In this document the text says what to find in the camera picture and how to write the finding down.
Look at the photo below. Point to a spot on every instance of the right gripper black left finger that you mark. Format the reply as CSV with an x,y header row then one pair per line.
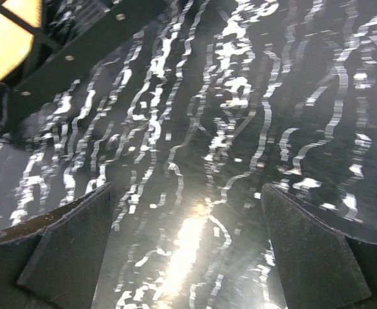
x,y
54,260

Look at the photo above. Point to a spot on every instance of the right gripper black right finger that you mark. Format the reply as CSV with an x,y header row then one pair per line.
x,y
323,260

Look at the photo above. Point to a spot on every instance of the orange woven mat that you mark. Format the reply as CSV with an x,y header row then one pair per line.
x,y
15,42

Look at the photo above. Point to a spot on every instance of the black wire dish rack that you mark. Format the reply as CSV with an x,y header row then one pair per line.
x,y
73,37

